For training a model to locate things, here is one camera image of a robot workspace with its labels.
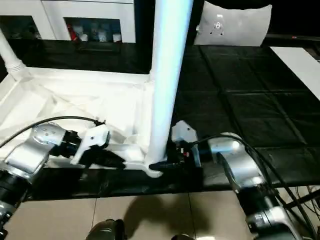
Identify white plastic table top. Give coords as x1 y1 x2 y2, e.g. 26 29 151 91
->
0 66 167 178

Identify black work mat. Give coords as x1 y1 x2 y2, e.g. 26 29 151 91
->
0 38 320 201

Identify small red bottle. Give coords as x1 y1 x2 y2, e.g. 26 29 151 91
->
67 23 77 41

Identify black stand rod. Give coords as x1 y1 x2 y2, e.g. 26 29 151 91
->
287 192 320 208

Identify grey cushion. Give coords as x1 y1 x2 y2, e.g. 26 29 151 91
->
194 0 273 47

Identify white flat board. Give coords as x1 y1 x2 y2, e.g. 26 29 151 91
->
268 46 320 100

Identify white cabinet with glass doors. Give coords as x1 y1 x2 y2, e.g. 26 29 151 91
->
0 0 137 43

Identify black sofa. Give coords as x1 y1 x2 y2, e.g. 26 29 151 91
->
134 0 320 48

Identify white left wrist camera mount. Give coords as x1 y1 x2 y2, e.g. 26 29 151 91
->
69 124 111 166

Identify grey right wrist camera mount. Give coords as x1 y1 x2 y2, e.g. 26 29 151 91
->
171 120 202 168

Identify thin tangled floor cables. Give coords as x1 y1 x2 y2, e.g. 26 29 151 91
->
294 184 320 226

